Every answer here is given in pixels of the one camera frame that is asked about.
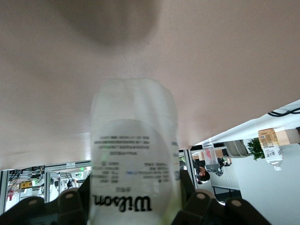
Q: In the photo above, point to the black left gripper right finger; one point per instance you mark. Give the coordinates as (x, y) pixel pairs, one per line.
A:
(211, 211)

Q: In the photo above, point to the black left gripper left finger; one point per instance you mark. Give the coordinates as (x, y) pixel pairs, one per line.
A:
(47, 211)

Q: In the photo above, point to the clear plastic tennis ball can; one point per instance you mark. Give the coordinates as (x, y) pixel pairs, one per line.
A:
(131, 140)

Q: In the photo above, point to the dark-haired person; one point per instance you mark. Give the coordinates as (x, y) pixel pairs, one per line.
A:
(204, 174)

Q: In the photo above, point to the clear bottle red label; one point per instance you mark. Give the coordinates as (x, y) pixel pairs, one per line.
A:
(209, 154)

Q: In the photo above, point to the grey chair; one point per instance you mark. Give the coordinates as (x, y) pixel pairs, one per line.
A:
(235, 148)

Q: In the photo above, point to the green potted plant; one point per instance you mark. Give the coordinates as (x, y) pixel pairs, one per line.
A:
(254, 147)

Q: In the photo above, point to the clear bottle brown label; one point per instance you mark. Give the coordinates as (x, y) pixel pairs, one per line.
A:
(270, 147)

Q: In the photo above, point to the cardboard box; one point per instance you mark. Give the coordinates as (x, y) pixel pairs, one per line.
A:
(286, 137)

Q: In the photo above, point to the brown table cover sheet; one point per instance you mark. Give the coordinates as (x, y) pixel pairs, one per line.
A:
(211, 58)

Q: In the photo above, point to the aluminium frame rack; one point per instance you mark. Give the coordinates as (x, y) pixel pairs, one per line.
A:
(47, 178)

